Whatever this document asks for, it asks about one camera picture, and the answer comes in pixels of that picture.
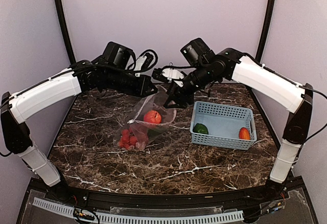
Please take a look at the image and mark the red toy fruit ball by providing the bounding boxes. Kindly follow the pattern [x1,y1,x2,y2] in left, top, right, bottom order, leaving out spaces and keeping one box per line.
[143,110,162,124]

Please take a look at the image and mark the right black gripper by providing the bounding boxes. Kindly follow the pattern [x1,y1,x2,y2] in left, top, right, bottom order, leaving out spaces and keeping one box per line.
[163,62,220,108]

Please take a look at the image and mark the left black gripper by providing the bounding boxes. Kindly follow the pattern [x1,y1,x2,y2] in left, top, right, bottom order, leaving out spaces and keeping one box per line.
[105,67,158,97]

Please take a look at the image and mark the light blue slotted cable duct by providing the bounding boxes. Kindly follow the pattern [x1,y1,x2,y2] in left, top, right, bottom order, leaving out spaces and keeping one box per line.
[32,197,244,223]

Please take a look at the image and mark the light blue plastic basket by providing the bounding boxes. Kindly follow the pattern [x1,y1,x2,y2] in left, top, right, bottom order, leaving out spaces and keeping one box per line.
[190,101,257,151]

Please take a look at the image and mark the black frame post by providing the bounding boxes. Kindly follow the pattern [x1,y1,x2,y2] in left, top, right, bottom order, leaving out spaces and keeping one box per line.
[255,0,275,62]
[54,0,76,64]

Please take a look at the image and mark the clear zip top bag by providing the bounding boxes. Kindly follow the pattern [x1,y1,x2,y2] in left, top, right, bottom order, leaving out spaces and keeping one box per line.
[113,85,177,151]

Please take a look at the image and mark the green toy avocado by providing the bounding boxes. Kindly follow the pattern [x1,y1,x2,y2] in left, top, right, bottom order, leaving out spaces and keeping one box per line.
[193,123,208,135]

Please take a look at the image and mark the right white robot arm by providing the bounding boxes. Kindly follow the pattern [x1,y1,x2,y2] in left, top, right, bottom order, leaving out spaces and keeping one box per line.
[161,38,315,201]

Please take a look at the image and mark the orange red toy mango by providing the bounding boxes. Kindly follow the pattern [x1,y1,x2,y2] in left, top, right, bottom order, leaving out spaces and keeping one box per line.
[239,127,251,140]

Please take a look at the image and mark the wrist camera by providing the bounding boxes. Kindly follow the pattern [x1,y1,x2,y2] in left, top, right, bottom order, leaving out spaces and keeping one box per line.
[151,68,185,83]
[127,49,158,78]

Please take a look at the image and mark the left black frame post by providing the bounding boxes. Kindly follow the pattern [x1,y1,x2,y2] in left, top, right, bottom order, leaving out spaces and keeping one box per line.
[54,0,76,64]

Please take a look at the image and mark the green toy cucumber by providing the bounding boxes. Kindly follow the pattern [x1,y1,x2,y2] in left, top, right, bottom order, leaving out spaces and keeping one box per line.
[147,129,166,138]

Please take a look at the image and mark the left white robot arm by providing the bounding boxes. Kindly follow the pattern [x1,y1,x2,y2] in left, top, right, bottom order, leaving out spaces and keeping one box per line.
[1,42,158,202]

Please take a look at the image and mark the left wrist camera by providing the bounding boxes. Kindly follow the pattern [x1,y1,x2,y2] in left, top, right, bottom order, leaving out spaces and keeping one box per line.
[127,49,158,78]

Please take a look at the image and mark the right black frame post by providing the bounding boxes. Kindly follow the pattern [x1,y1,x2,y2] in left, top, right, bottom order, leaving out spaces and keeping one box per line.
[255,0,275,62]

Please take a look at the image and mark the red lychee bunch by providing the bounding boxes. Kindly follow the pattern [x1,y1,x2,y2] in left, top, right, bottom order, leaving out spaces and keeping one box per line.
[117,129,149,151]

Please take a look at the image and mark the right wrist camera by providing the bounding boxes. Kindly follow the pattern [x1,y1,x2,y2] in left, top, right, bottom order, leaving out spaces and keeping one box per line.
[151,68,185,83]

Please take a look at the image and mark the black front rail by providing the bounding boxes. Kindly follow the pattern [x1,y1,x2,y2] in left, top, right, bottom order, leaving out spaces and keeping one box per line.
[28,178,305,212]

